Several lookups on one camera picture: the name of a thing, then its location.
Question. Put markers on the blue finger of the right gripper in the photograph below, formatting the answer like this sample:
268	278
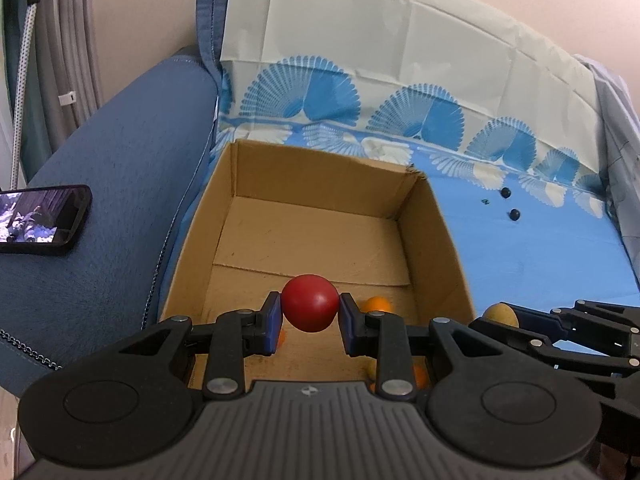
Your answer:
594	325
583	366

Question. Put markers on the small red round fruit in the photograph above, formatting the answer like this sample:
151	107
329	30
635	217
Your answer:
309	302

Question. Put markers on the blue white fan-pattern cloth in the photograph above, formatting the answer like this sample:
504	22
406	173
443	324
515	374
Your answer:
464	93

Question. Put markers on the grey white sheet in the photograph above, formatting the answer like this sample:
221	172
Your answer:
621	171

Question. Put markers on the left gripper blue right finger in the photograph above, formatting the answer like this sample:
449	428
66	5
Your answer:
386	338

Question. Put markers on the black smartphone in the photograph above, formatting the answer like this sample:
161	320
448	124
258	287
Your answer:
43	221

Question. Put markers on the small tan fruit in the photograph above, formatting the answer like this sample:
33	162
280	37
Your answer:
502	313

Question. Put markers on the grey curtain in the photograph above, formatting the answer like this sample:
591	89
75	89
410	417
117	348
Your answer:
67	62

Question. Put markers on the brown cardboard box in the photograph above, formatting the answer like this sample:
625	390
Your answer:
271	212

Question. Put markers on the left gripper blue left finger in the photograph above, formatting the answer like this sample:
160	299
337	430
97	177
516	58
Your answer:
229	340

